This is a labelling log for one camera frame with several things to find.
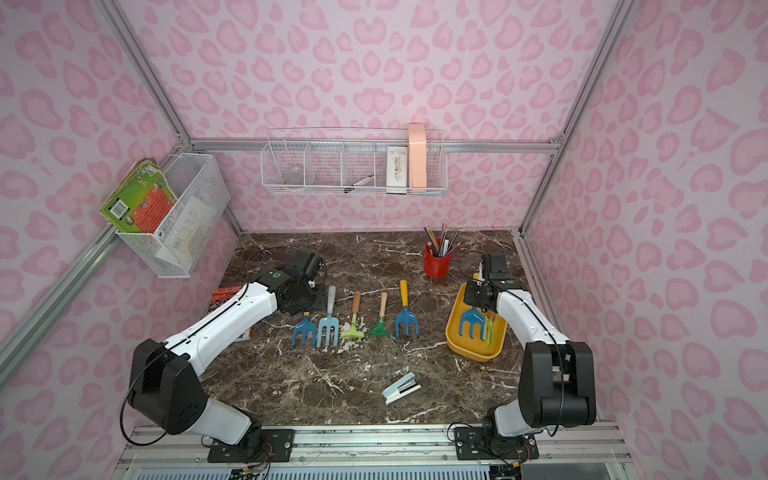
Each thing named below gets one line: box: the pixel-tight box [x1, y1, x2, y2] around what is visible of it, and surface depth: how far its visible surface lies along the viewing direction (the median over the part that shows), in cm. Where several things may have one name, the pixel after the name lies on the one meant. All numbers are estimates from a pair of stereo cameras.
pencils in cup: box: [424, 223, 461, 257], surface depth 103 cm
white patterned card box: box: [386, 146, 408, 195], surface depth 93 cm
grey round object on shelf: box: [287, 171, 304, 185], surface depth 99 cm
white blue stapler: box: [382, 372, 422, 406], surface depth 82 cm
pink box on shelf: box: [408, 123, 427, 193], surface depth 84 cm
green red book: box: [99, 158, 179, 234], surface depth 73 cm
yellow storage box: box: [446, 282, 507, 363], surface depth 88 cm
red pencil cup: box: [424, 238, 455, 279], surface depth 106 cm
